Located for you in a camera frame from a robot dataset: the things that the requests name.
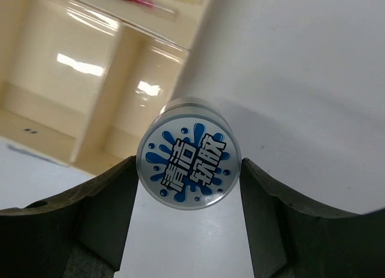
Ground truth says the blue slime jar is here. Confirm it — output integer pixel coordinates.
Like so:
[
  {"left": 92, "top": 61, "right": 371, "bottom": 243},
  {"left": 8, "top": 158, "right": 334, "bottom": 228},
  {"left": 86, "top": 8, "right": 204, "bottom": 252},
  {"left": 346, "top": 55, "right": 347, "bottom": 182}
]
[{"left": 136, "top": 97, "right": 242, "bottom": 211}]

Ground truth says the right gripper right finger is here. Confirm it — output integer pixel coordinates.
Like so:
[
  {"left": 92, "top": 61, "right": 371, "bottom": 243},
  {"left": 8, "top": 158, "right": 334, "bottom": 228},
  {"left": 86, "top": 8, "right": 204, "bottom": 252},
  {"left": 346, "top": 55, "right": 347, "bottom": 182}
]
[{"left": 239, "top": 158, "right": 384, "bottom": 277}]

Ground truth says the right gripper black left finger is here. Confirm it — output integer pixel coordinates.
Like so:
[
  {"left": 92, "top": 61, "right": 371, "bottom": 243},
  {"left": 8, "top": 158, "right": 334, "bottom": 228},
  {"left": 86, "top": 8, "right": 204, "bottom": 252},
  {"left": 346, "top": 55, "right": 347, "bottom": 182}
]
[{"left": 1, "top": 156, "right": 138, "bottom": 277}]

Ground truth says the cream wooden organizer box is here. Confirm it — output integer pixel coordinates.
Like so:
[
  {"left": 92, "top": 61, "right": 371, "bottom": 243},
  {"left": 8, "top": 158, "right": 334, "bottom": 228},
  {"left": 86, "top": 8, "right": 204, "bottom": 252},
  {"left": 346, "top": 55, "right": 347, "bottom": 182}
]
[{"left": 1, "top": 0, "right": 212, "bottom": 175}]

